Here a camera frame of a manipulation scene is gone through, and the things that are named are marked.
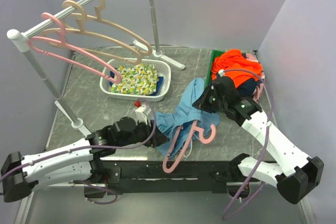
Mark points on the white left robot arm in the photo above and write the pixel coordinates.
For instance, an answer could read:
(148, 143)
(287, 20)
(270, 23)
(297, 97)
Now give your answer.
(81, 160)

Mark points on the light blue shorts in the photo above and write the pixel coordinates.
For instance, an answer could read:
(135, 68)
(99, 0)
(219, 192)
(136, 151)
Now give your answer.
(184, 115)

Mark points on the beige hanger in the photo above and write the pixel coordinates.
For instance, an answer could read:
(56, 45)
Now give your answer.
(82, 17)
(146, 51)

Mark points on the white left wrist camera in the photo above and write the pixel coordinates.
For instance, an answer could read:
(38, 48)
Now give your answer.
(143, 112)

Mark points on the green plastic tray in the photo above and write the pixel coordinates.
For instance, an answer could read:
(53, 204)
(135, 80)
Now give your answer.
(215, 53)

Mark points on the navy pink floral garment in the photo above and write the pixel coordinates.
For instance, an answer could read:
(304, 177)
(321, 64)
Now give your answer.
(246, 88)

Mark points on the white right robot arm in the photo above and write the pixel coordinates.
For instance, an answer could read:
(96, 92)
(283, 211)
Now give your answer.
(294, 174)

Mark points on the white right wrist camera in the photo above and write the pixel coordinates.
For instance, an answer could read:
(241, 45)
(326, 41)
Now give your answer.
(220, 73)

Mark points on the lemon print cloth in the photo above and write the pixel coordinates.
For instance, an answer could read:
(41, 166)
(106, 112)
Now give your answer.
(136, 79)

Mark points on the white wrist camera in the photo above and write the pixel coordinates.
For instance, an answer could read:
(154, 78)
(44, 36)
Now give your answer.
(143, 112)
(220, 73)

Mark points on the beige hanger right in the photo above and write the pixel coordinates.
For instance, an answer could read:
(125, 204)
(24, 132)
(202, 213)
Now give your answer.
(146, 51)

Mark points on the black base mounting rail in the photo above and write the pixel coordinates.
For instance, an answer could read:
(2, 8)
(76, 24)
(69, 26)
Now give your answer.
(149, 177)

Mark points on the white plastic laundry basket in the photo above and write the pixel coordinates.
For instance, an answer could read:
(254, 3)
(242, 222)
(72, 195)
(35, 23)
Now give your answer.
(150, 79)

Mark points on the beige hanger left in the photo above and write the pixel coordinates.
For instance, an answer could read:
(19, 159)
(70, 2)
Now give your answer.
(82, 17)

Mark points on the orange garment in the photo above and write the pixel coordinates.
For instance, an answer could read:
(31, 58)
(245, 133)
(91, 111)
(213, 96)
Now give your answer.
(235, 59)

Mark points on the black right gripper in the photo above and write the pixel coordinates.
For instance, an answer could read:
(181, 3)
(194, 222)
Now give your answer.
(201, 103)

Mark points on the white metal clothes rack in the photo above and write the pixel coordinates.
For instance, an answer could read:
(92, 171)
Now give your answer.
(48, 28)

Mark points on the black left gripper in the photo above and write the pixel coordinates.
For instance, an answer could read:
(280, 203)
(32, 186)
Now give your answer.
(160, 138)

